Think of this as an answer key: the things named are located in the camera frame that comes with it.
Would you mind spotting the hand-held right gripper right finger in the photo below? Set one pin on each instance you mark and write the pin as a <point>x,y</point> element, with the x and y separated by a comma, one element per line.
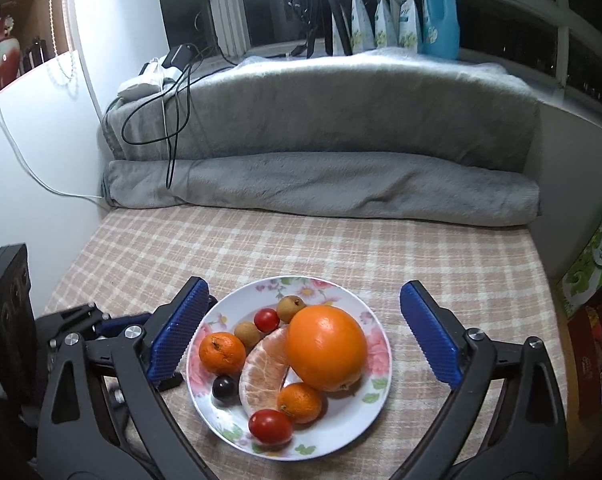
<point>428,335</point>

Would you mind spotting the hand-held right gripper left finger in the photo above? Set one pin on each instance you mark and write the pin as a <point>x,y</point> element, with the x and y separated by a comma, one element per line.
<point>176,332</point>

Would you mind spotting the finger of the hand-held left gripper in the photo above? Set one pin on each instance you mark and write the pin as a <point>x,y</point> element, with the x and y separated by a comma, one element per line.
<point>121,323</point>
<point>76,317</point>

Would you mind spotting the bumpy mandarin with stem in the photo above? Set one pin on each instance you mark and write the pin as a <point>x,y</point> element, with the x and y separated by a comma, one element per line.
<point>222,355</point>

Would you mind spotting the brown longan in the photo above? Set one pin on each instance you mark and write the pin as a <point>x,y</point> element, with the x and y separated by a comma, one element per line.
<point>291,309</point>
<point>246,335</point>

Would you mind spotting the dark grape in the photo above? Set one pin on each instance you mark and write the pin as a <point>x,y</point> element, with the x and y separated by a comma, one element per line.
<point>225,388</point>

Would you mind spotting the red cherry tomato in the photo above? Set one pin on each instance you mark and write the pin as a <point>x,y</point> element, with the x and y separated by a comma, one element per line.
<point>270,426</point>
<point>266,320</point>

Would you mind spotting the peeled pomelo segment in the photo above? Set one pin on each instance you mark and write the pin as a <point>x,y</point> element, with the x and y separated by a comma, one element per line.
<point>261,375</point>

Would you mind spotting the white floral plate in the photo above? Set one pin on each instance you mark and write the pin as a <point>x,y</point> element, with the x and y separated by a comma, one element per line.
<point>341,430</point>

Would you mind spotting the small smooth tangerine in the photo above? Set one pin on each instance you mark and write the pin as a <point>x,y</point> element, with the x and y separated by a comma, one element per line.
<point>301,402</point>

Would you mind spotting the large orange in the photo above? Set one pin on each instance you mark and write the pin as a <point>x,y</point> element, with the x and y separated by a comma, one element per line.
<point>326,347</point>

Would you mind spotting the beige plaid bed sheet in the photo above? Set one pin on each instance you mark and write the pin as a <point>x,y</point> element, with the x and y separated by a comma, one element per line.
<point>331,250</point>

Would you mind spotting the red carton box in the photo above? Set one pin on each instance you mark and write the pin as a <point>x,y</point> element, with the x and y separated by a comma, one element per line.
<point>593,360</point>

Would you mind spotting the rolled grey fleece blanket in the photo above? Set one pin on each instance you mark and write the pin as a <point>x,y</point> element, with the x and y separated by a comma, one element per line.
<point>331,190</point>

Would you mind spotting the green carton box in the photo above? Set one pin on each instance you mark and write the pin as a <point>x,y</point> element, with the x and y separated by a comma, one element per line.
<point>591,270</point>

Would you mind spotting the white power strip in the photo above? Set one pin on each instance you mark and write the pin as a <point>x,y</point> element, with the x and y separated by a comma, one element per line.
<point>141,82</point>

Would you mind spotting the folded grey fleece blanket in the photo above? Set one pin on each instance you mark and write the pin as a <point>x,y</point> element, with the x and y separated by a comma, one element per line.
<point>331,110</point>

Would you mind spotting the black power adapter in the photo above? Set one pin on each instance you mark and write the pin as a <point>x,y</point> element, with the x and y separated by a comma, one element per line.
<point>178,56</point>

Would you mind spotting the white floral refill pouch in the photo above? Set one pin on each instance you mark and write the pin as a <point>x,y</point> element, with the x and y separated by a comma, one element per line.
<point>360,25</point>
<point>386,22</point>
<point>408,22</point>

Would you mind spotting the blue detergent bottle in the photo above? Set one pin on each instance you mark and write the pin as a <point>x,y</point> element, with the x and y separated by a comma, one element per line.
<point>440,15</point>

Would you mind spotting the white window frame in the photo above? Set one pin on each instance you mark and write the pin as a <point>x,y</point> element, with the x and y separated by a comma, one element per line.
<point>561,35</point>

